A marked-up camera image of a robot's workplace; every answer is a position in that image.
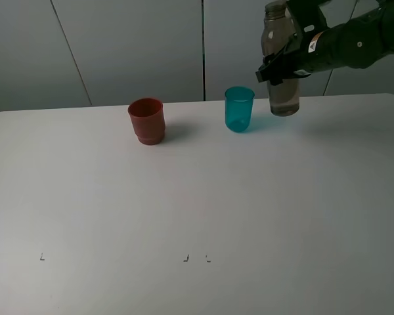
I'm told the teal translucent plastic cup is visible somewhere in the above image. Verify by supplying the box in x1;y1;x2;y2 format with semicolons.
225;87;255;133

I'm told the smoky translucent water bottle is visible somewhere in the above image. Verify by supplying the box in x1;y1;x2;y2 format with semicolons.
261;1;299;117

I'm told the red plastic cup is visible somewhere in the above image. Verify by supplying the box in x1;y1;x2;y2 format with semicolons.
127;98;165;146

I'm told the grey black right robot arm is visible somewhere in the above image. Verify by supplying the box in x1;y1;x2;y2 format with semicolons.
256;1;394;85

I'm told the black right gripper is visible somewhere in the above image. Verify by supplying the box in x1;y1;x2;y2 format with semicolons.
255;28;335;86

